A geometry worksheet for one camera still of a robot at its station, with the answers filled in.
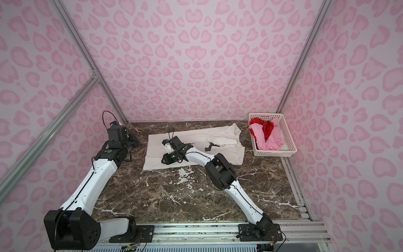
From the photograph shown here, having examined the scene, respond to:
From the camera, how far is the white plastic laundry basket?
0.98m

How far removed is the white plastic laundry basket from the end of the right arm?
525 millimetres

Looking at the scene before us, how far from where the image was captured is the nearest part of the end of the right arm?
0.80m
